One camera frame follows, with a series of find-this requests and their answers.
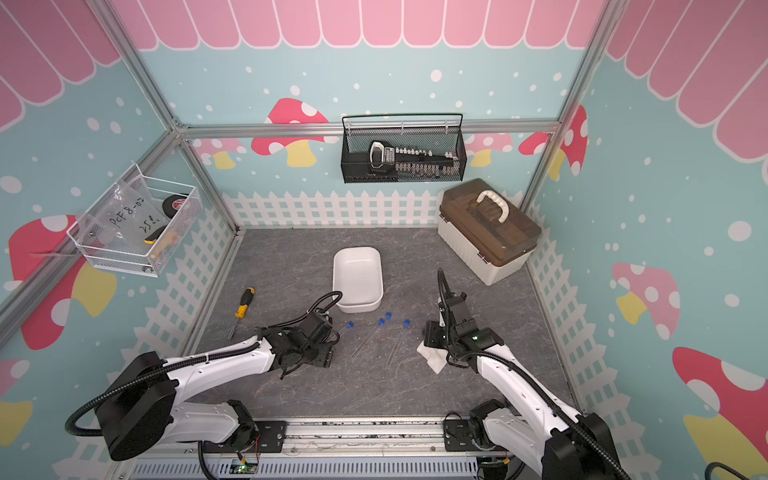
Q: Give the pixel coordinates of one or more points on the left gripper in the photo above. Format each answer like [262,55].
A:
[325,355]

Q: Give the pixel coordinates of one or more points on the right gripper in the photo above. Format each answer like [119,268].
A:
[431,329]

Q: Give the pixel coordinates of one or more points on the test tube blue cap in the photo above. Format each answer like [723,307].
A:
[345,328]
[376,329]
[399,340]

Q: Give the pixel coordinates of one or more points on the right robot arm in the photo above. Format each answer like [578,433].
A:
[528,402]

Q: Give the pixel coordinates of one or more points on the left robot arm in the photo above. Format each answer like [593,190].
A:
[150,402]

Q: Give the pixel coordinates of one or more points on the yellow black screwdriver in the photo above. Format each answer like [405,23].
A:
[244,303]

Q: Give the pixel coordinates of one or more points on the white plastic tray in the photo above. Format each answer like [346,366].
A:
[358,275]

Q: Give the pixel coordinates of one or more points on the brown lid storage box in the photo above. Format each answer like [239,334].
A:
[486,231]

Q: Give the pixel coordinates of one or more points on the socket set in basket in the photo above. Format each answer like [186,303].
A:
[408,164]

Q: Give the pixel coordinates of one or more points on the black tape roll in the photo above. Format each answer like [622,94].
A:
[172,204]

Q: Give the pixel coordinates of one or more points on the clear labelled plastic bag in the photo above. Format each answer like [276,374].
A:
[124,218]

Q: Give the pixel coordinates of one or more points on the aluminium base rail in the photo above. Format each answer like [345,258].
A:
[333,448]

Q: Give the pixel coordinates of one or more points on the black wire wall basket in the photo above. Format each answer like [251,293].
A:
[439,132]

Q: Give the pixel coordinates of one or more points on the white wire wall basket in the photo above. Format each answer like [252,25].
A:
[106,259]

